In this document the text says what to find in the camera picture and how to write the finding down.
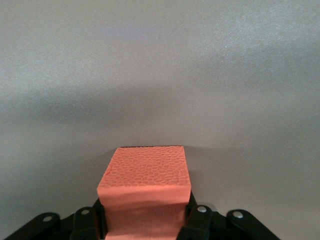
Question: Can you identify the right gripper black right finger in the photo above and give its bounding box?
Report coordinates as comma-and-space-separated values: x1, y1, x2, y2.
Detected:
176, 191, 278, 240

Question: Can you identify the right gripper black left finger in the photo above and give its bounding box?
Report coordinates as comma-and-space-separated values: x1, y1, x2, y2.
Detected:
4, 198, 108, 240

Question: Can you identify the orange foam block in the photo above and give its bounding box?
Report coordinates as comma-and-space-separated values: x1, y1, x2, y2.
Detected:
96, 145, 192, 240

